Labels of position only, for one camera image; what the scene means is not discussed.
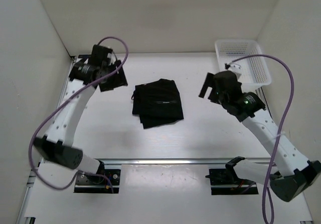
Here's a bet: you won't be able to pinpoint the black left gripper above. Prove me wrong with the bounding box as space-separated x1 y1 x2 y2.
99 60 128 92

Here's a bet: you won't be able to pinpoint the black shorts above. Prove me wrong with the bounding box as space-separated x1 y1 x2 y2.
131 79 184 129

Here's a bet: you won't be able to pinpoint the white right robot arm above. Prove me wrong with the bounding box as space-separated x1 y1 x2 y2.
199 71 320 202

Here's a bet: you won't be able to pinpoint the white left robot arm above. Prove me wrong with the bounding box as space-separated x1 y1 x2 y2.
28 57 127 184

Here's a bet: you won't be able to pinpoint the white perforated plastic basket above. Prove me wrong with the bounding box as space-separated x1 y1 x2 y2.
214 39 273 89

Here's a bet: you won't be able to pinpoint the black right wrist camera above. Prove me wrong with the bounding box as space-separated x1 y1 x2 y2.
214 71 242 94

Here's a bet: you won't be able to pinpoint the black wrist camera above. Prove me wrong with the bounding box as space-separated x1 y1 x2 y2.
214 71 242 94
88 45 113 67

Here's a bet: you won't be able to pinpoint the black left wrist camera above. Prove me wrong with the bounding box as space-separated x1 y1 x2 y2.
88 45 113 67

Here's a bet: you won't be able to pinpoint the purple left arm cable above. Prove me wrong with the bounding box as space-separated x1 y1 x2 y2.
28 36 130 193

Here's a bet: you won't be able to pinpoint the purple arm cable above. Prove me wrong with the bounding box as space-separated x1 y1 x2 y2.
28 36 130 193
224 54 294 224

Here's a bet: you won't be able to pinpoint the aluminium table edge rail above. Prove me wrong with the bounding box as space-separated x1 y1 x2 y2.
100 158 276 166

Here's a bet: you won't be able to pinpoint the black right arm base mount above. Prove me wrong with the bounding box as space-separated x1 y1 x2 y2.
206 156 259 195

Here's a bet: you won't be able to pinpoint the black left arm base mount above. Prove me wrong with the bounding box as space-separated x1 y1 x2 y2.
74 167 121 194

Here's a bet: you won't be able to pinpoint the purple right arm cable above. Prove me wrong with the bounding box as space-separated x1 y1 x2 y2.
224 54 294 224

